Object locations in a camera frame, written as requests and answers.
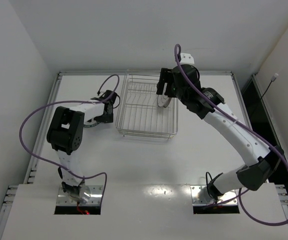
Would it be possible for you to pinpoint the black rimmed white plate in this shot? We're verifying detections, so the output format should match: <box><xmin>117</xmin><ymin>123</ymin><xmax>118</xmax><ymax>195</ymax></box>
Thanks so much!
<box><xmin>157</xmin><ymin>94</ymin><xmax>173</xmax><ymax>108</ymax></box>

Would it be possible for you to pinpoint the teal rimmed plate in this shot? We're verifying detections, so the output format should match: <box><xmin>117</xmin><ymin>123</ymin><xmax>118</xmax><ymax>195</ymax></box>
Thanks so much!
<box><xmin>83</xmin><ymin>119</ymin><xmax>100</xmax><ymax>128</ymax></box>

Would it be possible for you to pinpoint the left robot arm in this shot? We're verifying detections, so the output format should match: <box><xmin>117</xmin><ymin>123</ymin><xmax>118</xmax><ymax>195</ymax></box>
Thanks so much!
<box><xmin>47</xmin><ymin>90</ymin><xmax>119</xmax><ymax>204</ymax></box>

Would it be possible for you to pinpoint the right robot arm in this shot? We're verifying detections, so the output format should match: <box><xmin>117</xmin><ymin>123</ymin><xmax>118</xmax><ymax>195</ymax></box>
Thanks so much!
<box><xmin>156</xmin><ymin>64</ymin><xmax>280</xmax><ymax>204</ymax></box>

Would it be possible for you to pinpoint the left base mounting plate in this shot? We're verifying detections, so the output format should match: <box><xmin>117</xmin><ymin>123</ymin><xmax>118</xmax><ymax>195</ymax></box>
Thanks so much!
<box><xmin>56</xmin><ymin>185</ymin><xmax>103</xmax><ymax>207</ymax></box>

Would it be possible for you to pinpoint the base mounting plate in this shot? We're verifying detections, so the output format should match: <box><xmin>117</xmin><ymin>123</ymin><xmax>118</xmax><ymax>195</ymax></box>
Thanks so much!
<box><xmin>56</xmin><ymin>185</ymin><xmax>103</xmax><ymax>207</ymax></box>
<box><xmin>190</xmin><ymin>185</ymin><xmax>237</xmax><ymax>206</ymax></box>

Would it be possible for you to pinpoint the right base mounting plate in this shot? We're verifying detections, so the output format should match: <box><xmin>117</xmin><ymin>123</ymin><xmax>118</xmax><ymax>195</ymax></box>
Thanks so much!
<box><xmin>190</xmin><ymin>185</ymin><xmax>237</xmax><ymax>206</ymax></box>

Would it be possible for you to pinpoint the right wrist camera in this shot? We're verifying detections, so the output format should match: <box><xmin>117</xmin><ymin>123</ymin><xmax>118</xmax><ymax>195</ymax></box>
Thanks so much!
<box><xmin>179</xmin><ymin>53</ymin><xmax>195</xmax><ymax>65</ymax></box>

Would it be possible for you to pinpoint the wire dish rack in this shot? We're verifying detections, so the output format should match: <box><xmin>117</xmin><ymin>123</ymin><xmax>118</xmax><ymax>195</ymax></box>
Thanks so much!
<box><xmin>115</xmin><ymin>70</ymin><xmax>178</xmax><ymax>140</ymax></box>

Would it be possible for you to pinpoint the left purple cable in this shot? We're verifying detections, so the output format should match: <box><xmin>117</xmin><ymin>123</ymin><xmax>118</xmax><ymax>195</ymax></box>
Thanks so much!
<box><xmin>19</xmin><ymin>74</ymin><xmax>121</xmax><ymax>203</ymax></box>

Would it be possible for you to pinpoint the purple cable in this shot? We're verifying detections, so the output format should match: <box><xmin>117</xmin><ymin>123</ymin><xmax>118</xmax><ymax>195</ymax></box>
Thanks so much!
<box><xmin>19</xmin><ymin>74</ymin><xmax>121</xmax><ymax>203</ymax></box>
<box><xmin>174</xmin><ymin>43</ymin><xmax>288</xmax><ymax>227</ymax></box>

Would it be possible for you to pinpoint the black wall cable white plug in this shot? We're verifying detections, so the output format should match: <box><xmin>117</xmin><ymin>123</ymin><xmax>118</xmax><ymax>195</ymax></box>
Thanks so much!
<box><xmin>259</xmin><ymin>73</ymin><xmax>279</xmax><ymax>101</ymax></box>

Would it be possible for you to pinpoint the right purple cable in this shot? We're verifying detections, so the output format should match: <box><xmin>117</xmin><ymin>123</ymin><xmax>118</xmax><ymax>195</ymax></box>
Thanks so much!
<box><xmin>174</xmin><ymin>43</ymin><xmax>288</xmax><ymax>227</ymax></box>

